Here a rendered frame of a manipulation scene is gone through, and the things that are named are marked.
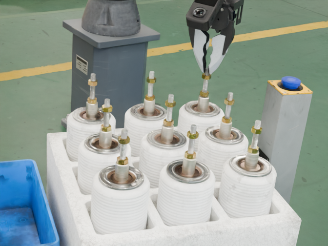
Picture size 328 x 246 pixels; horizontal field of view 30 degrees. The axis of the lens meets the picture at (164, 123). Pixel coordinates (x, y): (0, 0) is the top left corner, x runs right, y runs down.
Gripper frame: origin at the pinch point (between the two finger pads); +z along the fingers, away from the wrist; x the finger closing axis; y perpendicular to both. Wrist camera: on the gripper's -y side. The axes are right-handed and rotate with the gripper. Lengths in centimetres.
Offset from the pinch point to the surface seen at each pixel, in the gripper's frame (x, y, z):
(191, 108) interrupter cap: 1.7, -1.1, 9.1
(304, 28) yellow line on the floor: 16, 163, 35
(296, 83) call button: -16.8, 8.4, 1.6
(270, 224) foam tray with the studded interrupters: -23.0, -20.8, 16.8
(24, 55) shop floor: 89, 55, 35
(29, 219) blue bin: 26.8, -22.9, 34.2
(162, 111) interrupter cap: 6.0, -6.1, 9.1
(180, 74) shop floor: 37, 75, 35
